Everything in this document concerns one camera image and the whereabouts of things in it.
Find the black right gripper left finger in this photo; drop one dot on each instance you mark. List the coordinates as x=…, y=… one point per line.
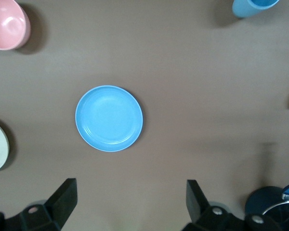
x=38, y=216

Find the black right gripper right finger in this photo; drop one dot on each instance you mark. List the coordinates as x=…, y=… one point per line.
x=219, y=220

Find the blue plate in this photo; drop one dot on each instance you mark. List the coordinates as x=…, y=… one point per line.
x=109, y=118

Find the dark blue saucepan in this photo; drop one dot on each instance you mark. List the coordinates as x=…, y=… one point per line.
x=262, y=197

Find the pink bowl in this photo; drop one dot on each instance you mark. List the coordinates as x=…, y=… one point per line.
x=4, y=24

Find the blue plastic cup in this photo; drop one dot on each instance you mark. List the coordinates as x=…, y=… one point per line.
x=245, y=8

